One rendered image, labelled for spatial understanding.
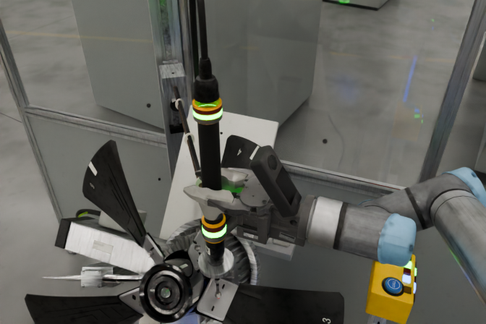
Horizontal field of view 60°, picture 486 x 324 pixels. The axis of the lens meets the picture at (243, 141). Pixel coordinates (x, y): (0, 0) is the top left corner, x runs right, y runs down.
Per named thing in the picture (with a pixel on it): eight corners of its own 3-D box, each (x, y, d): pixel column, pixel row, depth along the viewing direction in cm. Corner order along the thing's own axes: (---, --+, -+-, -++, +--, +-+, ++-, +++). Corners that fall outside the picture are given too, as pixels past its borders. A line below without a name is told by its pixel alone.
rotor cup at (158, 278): (158, 249, 100) (129, 258, 88) (215, 246, 96) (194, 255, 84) (160, 313, 98) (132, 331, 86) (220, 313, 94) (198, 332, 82)
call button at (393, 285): (385, 279, 107) (386, 275, 106) (401, 283, 106) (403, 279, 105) (383, 291, 104) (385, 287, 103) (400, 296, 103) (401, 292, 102)
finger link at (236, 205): (205, 212, 67) (259, 220, 65) (205, 205, 66) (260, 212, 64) (212, 192, 70) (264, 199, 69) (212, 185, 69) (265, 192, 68)
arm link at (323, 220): (336, 225, 61) (346, 189, 67) (305, 217, 62) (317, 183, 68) (330, 259, 65) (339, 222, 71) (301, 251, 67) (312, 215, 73)
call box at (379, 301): (370, 268, 121) (377, 244, 115) (407, 278, 119) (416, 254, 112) (363, 316, 109) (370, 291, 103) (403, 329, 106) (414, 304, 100)
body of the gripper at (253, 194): (231, 236, 71) (302, 257, 67) (231, 199, 66) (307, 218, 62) (247, 206, 76) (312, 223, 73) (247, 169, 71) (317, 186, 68)
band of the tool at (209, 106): (191, 113, 64) (189, 96, 63) (218, 109, 65) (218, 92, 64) (196, 128, 61) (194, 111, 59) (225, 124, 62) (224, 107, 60)
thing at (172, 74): (161, 86, 133) (158, 61, 128) (183, 83, 134) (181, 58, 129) (164, 102, 124) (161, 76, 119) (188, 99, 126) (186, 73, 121)
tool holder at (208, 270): (194, 246, 86) (190, 212, 81) (227, 239, 88) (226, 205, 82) (201, 282, 79) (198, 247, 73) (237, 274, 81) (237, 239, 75)
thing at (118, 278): (167, 282, 102) (45, 280, 111) (167, 273, 102) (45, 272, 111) (163, 284, 99) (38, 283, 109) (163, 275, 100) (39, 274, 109)
